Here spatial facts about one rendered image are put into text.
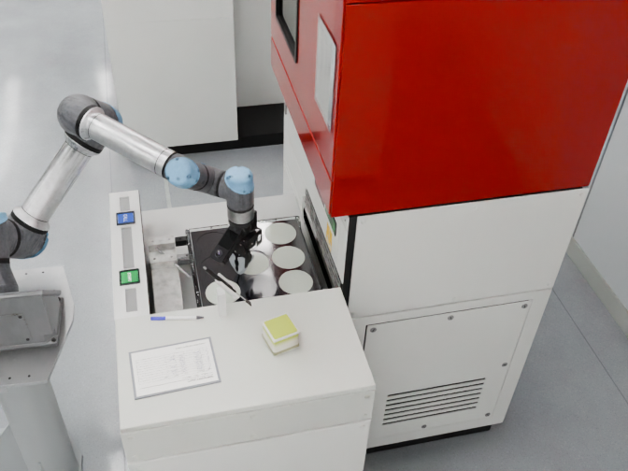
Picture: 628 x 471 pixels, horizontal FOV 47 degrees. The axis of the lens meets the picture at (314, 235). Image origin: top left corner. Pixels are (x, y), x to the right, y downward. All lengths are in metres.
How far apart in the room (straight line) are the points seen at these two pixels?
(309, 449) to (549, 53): 1.16
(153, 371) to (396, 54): 0.96
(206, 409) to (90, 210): 2.26
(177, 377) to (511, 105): 1.05
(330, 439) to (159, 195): 2.24
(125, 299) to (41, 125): 2.67
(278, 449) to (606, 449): 1.54
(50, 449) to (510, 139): 1.77
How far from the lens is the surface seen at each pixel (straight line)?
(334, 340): 1.92
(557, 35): 1.80
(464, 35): 1.69
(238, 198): 1.94
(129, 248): 2.21
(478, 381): 2.65
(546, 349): 3.35
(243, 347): 1.90
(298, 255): 2.23
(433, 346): 2.39
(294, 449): 1.98
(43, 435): 2.58
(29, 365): 2.15
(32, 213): 2.24
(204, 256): 2.23
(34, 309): 2.08
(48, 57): 5.34
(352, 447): 2.05
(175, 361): 1.88
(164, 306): 2.13
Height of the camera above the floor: 2.43
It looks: 42 degrees down
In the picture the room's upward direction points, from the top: 3 degrees clockwise
